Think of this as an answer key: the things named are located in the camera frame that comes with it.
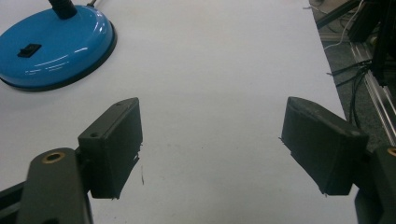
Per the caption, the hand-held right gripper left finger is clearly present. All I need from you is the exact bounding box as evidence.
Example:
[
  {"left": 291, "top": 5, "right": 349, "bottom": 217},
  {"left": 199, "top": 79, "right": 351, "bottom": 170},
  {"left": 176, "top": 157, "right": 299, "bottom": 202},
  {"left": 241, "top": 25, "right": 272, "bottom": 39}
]
[{"left": 78, "top": 97, "right": 144, "bottom": 200}]

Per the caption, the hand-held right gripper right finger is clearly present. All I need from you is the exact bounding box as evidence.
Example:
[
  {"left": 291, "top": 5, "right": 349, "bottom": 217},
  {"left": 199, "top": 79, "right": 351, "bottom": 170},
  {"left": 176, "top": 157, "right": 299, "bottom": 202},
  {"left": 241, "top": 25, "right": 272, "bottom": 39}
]
[{"left": 280, "top": 96, "right": 370, "bottom": 196}]

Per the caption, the blue round lamp base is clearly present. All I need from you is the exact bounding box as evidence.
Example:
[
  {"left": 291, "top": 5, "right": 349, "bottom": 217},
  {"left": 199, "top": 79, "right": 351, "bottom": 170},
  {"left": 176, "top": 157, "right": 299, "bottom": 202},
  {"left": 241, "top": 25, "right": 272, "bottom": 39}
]
[{"left": 0, "top": 0, "right": 118, "bottom": 92}]

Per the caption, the black metal stand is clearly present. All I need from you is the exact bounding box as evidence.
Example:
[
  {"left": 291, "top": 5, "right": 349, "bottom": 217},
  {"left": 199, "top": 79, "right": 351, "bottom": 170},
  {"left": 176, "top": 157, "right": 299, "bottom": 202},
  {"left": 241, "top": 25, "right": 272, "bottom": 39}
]
[{"left": 346, "top": 0, "right": 396, "bottom": 87}]

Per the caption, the dark metal bar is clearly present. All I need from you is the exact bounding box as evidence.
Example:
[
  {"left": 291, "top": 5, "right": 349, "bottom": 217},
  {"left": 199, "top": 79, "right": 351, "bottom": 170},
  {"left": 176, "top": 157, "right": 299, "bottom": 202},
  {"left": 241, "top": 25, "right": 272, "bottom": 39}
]
[{"left": 315, "top": 0, "right": 362, "bottom": 30}]

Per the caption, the black cable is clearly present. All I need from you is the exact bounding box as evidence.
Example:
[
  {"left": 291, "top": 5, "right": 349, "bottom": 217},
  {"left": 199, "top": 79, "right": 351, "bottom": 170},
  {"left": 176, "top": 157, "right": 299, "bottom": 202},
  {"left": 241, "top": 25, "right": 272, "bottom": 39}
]
[{"left": 326, "top": 59, "right": 373, "bottom": 129}]

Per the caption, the aluminium frame rail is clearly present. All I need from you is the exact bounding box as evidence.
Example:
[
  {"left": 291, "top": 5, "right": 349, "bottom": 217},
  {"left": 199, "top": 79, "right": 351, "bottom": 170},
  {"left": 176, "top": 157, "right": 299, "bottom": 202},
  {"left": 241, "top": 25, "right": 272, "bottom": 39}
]
[{"left": 348, "top": 41, "right": 396, "bottom": 147}]

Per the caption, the white cable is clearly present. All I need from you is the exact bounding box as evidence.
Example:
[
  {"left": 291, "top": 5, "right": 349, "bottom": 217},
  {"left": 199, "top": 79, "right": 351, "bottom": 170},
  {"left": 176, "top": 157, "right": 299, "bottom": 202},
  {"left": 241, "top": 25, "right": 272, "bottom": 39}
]
[{"left": 323, "top": 0, "right": 366, "bottom": 51}]

